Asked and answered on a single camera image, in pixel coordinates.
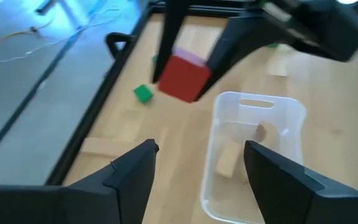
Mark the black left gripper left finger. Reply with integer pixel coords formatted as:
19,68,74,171
63,138,160,224

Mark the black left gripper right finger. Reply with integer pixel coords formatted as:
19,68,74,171
243,139,358,224

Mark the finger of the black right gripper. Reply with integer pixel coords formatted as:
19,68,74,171
152,0,189,84
194,14,291,102

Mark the wooden plank block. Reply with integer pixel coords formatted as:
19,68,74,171
80,137,147,159

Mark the red cube block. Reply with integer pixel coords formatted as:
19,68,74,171
157,46,213,103

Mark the wooden rectangular block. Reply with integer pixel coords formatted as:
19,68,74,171
215,140,244,179

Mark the clear plastic bin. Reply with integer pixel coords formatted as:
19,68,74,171
200,90,307,224

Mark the black mounting bracket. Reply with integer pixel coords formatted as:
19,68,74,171
104,32,137,60

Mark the black aluminium table frame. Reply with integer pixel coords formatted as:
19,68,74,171
44,0,358,187

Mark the white floor cable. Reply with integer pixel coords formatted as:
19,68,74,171
0,7,122,63

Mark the yellow floor cable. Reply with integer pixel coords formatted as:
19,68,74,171
0,18,55,50

